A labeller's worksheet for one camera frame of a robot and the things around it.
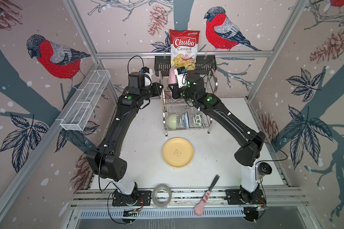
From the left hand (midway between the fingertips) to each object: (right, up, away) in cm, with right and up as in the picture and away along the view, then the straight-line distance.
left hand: (161, 84), depth 73 cm
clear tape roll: (0, -60, +2) cm, 60 cm away
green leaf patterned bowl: (+22, -20, +17) cm, 34 cm away
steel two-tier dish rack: (+10, -11, +30) cm, 33 cm away
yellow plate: (+9, -41, +16) cm, 45 cm away
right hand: (+2, -2, 0) cm, 3 cm away
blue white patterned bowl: (+14, -20, +17) cm, 30 cm away
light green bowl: (+5, -21, +17) cm, 27 cm away
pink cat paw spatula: (+19, -63, -4) cm, 66 cm away
